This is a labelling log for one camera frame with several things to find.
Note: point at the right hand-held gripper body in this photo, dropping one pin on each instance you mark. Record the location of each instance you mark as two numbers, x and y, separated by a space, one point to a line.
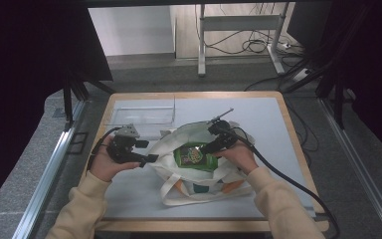
225 136

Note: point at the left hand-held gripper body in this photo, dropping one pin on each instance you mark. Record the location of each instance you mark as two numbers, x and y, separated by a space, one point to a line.
121 147

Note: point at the green snack packet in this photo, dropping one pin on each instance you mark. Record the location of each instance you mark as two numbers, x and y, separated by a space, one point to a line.
192 157

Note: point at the white tote bag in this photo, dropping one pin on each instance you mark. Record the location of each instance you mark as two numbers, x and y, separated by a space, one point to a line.
165 149

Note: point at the clear plastic container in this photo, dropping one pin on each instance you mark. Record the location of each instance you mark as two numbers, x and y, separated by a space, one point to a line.
142 116

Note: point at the person's left hand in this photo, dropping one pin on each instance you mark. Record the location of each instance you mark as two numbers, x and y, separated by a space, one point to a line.
101 166

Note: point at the person's right hand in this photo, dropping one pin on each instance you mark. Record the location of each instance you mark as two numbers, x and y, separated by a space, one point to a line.
242 157

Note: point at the white table mat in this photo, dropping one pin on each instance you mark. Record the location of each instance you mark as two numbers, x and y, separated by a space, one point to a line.
262 132

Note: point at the wooden table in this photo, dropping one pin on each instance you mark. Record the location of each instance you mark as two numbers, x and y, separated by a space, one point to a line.
195 95

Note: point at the black tripod legs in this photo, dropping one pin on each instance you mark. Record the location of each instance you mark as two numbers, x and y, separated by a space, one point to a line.
68 99
338 99

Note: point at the white power strip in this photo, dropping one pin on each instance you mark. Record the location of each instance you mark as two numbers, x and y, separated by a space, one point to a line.
301 74

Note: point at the white metal stand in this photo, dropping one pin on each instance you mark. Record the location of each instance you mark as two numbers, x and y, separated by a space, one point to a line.
238 22

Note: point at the white board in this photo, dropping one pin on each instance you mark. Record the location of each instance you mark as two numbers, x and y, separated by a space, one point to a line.
129 30

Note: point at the black curtain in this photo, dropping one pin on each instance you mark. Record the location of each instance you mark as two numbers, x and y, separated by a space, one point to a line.
371 66
20 83

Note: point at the aluminium rail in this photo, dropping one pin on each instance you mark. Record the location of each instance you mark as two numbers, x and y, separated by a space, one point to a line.
46 179
361 166

